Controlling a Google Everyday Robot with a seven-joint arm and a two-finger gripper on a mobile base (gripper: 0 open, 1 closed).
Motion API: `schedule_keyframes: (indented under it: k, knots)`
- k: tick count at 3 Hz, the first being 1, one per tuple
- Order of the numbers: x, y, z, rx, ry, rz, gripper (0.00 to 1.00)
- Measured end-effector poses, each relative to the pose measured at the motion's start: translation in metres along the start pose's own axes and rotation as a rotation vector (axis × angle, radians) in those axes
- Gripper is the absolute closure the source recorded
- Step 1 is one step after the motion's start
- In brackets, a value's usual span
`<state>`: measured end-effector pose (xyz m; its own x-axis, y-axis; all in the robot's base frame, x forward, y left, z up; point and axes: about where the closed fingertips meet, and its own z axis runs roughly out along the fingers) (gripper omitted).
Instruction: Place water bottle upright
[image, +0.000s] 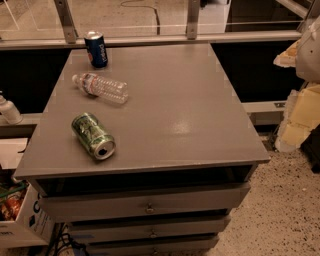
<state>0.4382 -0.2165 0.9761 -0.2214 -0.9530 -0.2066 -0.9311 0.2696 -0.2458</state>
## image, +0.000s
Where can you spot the middle grey drawer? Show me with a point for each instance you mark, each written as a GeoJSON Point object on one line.
{"type": "Point", "coordinates": [149, 229]}

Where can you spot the clear plastic water bottle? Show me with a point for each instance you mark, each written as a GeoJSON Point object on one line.
{"type": "Point", "coordinates": [105, 88]}

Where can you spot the metal window frame rail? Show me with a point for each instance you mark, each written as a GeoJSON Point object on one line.
{"type": "Point", "coordinates": [45, 24]}

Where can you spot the white spray bottle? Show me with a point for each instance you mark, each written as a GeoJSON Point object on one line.
{"type": "Point", "coordinates": [9, 111]}

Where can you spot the grey drawer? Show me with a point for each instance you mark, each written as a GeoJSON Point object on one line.
{"type": "Point", "coordinates": [145, 203]}
{"type": "Point", "coordinates": [154, 247]}
{"type": "Point", "coordinates": [149, 229]}

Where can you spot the blue Pepsi can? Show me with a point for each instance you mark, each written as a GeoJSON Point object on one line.
{"type": "Point", "coordinates": [96, 50]}

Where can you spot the grey drawer cabinet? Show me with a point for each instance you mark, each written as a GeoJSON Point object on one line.
{"type": "Point", "coordinates": [182, 126]}

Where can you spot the bottom grey drawer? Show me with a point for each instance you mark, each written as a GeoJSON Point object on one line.
{"type": "Point", "coordinates": [154, 247]}

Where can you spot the green soda can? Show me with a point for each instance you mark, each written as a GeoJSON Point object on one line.
{"type": "Point", "coordinates": [93, 136]}

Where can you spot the snack packets in box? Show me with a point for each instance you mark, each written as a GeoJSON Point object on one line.
{"type": "Point", "coordinates": [11, 197]}

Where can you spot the white cardboard box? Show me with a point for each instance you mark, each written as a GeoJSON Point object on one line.
{"type": "Point", "coordinates": [32, 226]}

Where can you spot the top grey drawer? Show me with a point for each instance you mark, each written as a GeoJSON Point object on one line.
{"type": "Point", "coordinates": [145, 203]}

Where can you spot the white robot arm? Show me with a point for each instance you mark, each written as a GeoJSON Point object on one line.
{"type": "Point", "coordinates": [304, 54]}

